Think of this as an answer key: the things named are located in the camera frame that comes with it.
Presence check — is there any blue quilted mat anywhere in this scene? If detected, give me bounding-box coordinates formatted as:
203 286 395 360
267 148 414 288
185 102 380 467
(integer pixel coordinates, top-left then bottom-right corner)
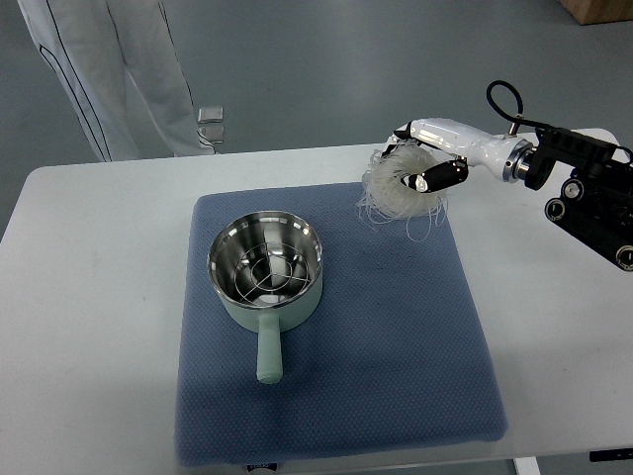
175 183 507 467

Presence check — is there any white vermicelli nest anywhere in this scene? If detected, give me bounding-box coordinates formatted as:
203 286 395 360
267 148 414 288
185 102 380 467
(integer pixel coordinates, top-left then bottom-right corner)
357 140 447 242

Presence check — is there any silver floor plate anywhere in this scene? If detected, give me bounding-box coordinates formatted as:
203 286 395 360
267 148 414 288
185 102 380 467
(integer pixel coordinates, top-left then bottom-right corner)
198 124 225 145
197 106 224 125

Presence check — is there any lower silver floor plate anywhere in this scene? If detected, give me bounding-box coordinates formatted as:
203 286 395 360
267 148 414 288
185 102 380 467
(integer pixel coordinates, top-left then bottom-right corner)
198 124 225 145

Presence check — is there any table control panel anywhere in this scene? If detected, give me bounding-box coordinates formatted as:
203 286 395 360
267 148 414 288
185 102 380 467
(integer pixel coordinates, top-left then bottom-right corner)
588 447 633 463

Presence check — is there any wire steaming rack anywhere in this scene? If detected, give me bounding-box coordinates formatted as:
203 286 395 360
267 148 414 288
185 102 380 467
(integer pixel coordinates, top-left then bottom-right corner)
231 242 311 307

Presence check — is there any upper silver floor plate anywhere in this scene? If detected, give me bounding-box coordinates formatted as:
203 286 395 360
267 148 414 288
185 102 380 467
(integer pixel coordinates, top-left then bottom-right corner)
197 106 224 125

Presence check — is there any white table leg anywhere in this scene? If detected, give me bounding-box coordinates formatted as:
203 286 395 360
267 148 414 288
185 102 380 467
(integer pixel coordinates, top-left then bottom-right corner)
512 456 541 475

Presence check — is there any mint green steel pot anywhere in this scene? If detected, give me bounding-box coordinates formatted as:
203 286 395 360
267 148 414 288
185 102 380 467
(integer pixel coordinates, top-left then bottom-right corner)
208 211 323 385

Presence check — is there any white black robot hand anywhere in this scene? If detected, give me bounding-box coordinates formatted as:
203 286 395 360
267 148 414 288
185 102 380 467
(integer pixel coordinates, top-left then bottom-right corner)
383 118 532 194

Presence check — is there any person in white trousers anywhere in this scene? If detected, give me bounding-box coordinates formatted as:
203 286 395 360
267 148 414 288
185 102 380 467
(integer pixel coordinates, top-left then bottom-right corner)
19 1 215 161

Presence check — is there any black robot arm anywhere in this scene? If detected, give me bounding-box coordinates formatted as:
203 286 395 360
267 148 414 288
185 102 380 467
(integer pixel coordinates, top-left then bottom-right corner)
486 80 632 272

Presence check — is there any brown cardboard box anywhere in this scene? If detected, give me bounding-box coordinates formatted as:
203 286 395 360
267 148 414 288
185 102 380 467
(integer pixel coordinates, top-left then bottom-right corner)
560 0 633 26

